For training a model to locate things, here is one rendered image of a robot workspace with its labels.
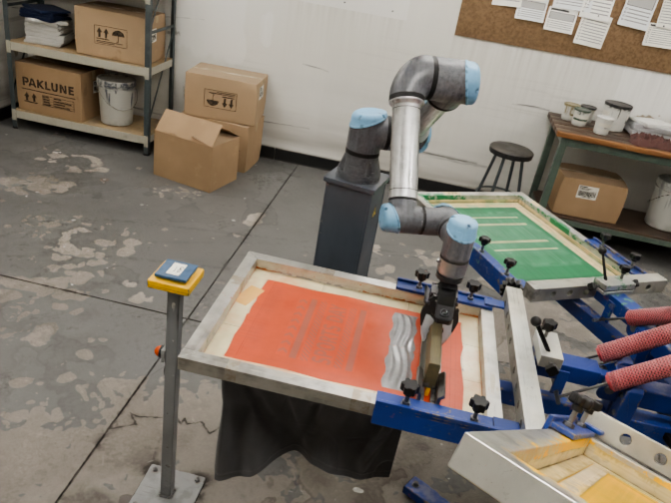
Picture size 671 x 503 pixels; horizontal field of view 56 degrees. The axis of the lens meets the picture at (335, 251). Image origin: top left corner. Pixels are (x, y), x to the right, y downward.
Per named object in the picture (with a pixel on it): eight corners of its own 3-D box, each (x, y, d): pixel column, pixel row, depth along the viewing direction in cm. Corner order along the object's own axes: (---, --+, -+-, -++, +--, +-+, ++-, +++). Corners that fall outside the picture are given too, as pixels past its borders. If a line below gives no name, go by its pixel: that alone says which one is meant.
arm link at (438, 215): (418, 198, 170) (429, 216, 160) (458, 202, 172) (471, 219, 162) (412, 225, 173) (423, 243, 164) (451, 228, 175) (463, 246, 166)
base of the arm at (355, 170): (345, 164, 227) (349, 138, 222) (384, 175, 223) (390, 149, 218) (330, 176, 214) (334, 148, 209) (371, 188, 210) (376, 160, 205)
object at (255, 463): (217, 482, 178) (228, 363, 158) (221, 473, 181) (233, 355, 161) (377, 523, 174) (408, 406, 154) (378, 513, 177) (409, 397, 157)
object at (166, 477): (125, 510, 226) (125, 281, 182) (152, 464, 245) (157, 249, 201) (184, 525, 224) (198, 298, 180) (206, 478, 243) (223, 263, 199)
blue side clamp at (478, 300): (392, 302, 198) (396, 283, 194) (393, 294, 202) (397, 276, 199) (487, 324, 195) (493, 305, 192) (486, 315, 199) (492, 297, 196)
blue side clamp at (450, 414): (370, 423, 148) (375, 400, 145) (372, 409, 153) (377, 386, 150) (497, 453, 146) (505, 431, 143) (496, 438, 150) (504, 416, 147)
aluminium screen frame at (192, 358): (177, 368, 153) (177, 356, 151) (248, 260, 205) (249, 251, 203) (500, 447, 146) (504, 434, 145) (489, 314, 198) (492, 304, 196)
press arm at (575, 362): (529, 373, 167) (534, 358, 165) (527, 360, 172) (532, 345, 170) (595, 388, 166) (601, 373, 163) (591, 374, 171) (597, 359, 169)
